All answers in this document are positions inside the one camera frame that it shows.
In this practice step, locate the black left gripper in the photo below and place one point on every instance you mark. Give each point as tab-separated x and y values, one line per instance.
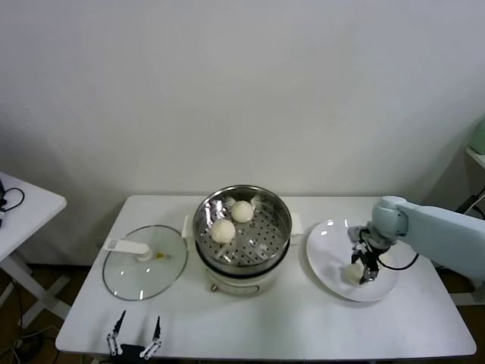
132	354

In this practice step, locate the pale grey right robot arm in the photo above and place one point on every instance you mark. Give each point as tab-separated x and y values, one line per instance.
435	227

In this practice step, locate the perforated steel steamer basket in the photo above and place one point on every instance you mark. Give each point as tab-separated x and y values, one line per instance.
265	231

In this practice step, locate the white floor stand base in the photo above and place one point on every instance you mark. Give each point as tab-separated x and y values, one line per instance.
470	300

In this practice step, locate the white side table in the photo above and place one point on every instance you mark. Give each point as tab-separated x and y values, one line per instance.
34	212

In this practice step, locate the white round plate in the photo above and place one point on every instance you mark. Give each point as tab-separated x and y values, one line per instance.
326	242

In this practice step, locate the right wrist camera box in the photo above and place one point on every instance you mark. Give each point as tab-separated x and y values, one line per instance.
355	233

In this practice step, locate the white electric cooker pot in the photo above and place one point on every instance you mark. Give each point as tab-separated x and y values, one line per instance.
235	282

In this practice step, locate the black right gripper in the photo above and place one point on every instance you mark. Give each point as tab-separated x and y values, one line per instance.
375	246

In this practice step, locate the pale green container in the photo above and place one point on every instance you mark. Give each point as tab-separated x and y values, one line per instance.
479	136

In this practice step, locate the white shelf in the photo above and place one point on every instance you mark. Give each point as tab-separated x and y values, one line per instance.
478	158

